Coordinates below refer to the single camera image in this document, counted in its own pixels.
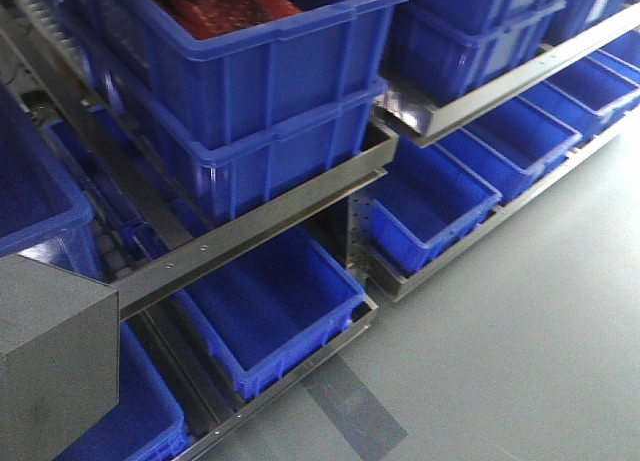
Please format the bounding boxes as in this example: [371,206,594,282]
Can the blue bin stacked bottom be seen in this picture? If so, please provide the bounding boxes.
[105,76,387,225]

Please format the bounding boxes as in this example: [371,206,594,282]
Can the blue bin lower right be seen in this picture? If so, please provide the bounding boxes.
[370,136,502,274]

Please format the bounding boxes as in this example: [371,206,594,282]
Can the blue bin lower centre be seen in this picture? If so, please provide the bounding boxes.
[176,226,365,400]

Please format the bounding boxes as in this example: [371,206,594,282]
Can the gray box base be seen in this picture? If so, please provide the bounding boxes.
[1,255,120,460]

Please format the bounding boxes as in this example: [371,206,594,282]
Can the red bagged contents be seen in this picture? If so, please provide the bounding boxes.
[154,0,301,40]

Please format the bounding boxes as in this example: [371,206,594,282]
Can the blue bin stacked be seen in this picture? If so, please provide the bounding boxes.
[61,0,406,148]
[105,76,387,225]

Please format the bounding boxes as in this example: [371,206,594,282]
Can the stainless steel rack frame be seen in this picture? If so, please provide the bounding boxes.
[1,5,639,460]

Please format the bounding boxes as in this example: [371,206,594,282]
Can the blue bin stacked top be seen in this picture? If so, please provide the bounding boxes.
[61,0,406,148]

